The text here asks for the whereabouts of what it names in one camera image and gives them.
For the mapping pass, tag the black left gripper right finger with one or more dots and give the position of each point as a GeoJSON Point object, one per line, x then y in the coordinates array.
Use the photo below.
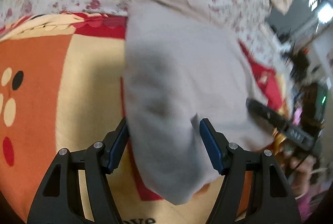
{"type": "Point", "coordinates": [254, 189]}

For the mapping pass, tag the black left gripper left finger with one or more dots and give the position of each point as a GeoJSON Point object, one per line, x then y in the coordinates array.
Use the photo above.
{"type": "Point", "coordinates": [58, 198]}

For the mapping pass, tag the beige jacket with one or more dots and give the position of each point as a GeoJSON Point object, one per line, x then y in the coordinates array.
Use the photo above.
{"type": "Point", "coordinates": [184, 65]}

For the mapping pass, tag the magenta sleeve forearm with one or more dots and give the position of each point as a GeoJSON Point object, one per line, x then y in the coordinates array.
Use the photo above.
{"type": "Point", "coordinates": [308, 202]}

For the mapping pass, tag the person's right hand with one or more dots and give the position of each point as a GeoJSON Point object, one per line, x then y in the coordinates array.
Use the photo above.
{"type": "Point", "coordinates": [300, 178]}

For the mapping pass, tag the orange red yellow blanket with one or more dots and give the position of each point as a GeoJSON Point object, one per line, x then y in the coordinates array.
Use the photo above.
{"type": "Point", "coordinates": [61, 86]}

